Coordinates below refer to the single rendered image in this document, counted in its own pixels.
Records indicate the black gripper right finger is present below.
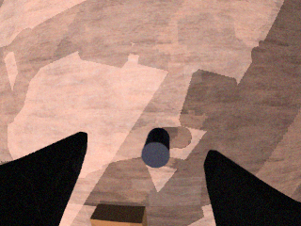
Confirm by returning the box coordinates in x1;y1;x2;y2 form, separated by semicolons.
203;151;301;226

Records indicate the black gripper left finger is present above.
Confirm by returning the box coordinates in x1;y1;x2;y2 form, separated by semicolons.
0;132;87;226

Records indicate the tan rectangular block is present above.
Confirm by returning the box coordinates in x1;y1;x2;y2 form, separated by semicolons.
90;203;148;226

